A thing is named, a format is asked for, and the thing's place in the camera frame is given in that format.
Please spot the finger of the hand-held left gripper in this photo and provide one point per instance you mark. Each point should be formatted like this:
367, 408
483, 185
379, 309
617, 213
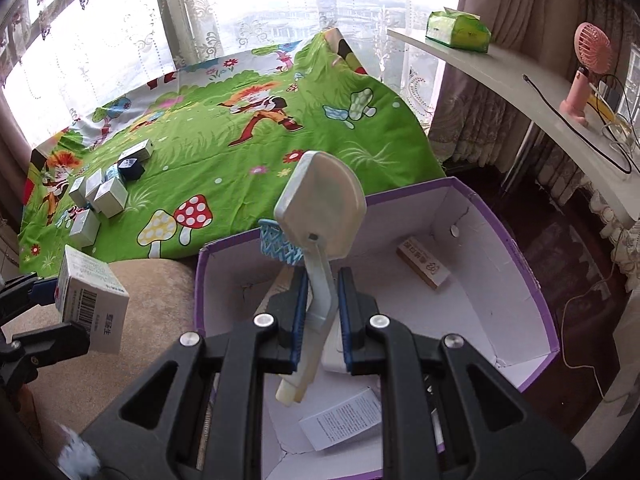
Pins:
50, 342
42, 291

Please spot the small white tan box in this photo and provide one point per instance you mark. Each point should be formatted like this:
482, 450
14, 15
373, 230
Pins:
425, 262

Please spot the white lace curtain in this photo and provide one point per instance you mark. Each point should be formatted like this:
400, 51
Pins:
250, 10

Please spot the white curved shelf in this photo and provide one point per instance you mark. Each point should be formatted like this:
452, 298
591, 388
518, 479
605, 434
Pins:
500, 75

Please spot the purple storage box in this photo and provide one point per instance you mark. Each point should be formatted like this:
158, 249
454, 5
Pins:
475, 270

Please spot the dark blue box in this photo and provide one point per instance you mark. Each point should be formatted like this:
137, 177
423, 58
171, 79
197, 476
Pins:
131, 169

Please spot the brown curtain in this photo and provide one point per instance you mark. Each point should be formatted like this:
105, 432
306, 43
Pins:
525, 10

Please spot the white barcode box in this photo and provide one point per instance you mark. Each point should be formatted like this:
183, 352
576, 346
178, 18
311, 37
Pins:
95, 300

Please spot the large white text box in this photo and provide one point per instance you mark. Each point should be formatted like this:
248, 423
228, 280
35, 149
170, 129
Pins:
342, 420

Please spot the grey white box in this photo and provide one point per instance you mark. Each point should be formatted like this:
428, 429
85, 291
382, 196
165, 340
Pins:
94, 182
77, 190

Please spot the teal box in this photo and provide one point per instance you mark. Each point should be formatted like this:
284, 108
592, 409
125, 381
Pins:
112, 174

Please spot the green tissue pack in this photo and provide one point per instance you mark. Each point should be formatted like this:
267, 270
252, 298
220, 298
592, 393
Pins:
457, 30

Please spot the toy basketball hoop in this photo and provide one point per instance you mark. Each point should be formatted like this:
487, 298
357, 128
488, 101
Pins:
325, 195

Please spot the white lace cloth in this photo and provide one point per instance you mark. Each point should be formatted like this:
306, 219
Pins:
612, 230

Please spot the pink handheld fan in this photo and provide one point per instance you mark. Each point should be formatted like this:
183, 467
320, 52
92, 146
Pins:
592, 50

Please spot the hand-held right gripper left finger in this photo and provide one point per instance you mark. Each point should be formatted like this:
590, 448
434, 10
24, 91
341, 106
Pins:
299, 320

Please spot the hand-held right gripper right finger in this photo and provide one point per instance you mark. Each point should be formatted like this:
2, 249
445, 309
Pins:
346, 317

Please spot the green cartoon printed blanket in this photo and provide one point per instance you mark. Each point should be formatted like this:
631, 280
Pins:
225, 170

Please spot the white green box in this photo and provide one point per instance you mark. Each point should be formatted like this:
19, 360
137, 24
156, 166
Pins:
137, 150

